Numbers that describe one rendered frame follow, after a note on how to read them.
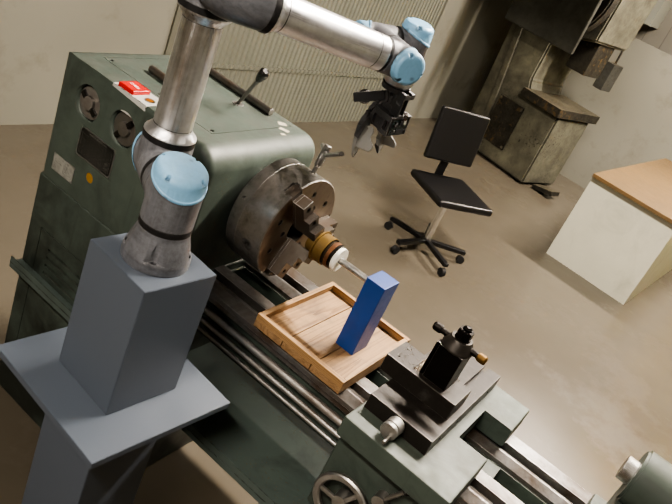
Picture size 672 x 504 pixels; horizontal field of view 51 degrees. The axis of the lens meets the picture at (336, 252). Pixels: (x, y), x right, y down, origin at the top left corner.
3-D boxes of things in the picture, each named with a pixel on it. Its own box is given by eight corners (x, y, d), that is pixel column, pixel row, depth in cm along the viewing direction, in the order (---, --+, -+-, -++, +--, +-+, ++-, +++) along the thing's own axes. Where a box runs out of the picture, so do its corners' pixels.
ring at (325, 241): (307, 228, 190) (333, 247, 186) (327, 222, 197) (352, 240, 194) (296, 256, 194) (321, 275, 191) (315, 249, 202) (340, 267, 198)
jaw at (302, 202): (283, 221, 195) (282, 193, 185) (296, 211, 197) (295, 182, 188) (313, 243, 191) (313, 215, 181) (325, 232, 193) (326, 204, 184)
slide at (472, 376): (363, 406, 168) (370, 392, 166) (440, 349, 203) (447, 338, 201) (424, 456, 162) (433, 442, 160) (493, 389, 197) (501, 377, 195)
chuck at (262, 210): (216, 259, 191) (271, 157, 183) (277, 258, 219) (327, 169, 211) (240, 278, 187) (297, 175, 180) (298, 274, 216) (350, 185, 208)
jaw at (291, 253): (286, 234, 201) (262, 268, 201) (280, 230, 196) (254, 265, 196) (315, 256, 197) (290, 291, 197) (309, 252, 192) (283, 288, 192)
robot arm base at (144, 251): (147, 283, 147) (159, 244, 142) (106, 242, 153) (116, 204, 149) (202, 270, 158) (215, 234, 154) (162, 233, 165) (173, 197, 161)
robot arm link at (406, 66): (225, -42, 120) (439, 51, 147) (209, -58, 128) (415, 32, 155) (201, 23, 125) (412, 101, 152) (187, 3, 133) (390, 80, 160)
